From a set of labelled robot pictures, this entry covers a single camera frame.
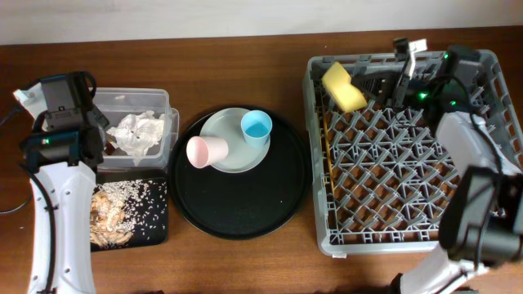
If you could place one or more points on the black rectangular tray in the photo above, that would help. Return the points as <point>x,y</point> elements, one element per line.
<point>155,232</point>

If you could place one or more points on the clear plastic waste bin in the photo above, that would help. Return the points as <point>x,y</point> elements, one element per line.
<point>116,103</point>

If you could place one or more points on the wooden chopstick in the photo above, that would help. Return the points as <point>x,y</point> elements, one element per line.
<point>327,145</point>

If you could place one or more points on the round black tray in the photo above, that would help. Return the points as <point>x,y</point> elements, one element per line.
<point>250,204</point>

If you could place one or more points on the grey dishwasher rack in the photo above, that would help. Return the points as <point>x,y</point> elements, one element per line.
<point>393,179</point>

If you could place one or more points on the grey round plate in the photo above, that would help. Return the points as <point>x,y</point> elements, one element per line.
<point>241,156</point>

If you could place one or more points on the white tissue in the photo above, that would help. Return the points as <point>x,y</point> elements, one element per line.
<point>137,133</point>

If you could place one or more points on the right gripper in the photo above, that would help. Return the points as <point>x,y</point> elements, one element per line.
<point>387,93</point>

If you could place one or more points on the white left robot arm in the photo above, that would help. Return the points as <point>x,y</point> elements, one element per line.
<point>62,195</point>

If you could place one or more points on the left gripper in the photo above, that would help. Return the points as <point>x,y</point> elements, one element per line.
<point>96,136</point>

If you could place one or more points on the pink plastic cup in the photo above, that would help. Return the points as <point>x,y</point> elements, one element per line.
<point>203,151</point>

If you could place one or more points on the yellow bowl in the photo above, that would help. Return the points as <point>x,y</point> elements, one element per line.
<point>337,83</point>

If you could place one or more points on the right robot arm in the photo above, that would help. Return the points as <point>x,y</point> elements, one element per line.
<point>481,227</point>

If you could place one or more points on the food scraps and rice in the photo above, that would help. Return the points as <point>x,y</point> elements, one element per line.
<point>118,212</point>

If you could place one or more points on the light blue plastic cup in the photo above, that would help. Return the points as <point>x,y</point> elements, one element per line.
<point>256,126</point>

